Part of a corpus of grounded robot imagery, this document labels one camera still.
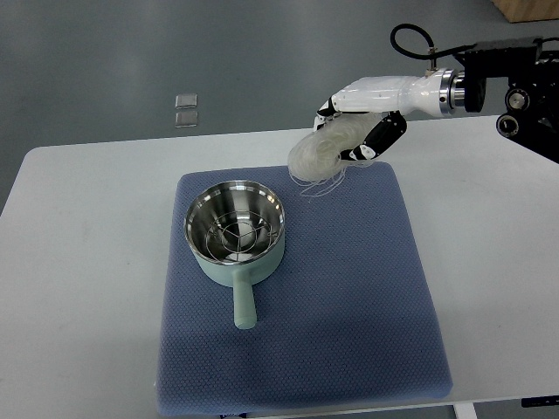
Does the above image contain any table control panel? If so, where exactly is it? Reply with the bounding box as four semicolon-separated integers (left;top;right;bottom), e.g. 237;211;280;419
521;395;559;409

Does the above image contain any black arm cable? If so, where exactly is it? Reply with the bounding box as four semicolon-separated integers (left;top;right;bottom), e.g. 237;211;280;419
390;23;471;78

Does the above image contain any mint green steel pot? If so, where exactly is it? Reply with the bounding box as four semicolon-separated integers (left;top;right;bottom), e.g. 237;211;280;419
184;180;286;330

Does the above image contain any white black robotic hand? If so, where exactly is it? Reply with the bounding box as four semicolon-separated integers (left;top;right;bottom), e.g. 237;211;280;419
314;69;466;162

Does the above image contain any wooden box corner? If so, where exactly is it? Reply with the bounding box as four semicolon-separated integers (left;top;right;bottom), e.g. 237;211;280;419
492;0;559;23

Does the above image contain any white vermicelli nest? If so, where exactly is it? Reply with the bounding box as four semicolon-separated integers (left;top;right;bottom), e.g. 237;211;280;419
287;113;381;197

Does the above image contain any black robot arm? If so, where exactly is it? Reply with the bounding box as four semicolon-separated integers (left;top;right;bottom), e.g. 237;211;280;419
452;37;558;162

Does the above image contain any upper floor metal plate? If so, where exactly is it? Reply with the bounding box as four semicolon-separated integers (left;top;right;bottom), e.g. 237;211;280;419
175;93;197;109

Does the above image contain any wire steaming rack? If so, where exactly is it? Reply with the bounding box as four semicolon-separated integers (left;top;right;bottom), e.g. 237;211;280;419
204;210;280;264

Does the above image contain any blue textured mat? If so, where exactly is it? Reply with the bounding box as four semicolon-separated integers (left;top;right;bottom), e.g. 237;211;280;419
156;162;452;416

